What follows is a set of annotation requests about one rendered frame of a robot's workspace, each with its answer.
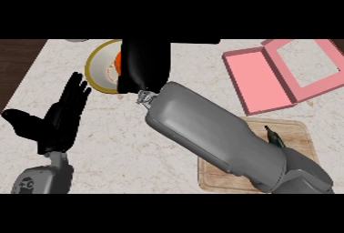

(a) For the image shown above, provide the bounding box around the wooden cutting board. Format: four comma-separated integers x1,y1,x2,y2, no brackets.
198,116,321,194

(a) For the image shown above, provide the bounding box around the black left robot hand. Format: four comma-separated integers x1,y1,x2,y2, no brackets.
0,71,94,156

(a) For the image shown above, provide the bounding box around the pink cardboard box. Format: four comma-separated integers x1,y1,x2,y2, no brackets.
222,39,344,117

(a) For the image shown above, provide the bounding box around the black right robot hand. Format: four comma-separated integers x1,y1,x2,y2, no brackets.
117,39,222,95

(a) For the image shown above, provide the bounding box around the dark green squash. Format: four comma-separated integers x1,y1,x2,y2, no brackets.
263,125,289,149

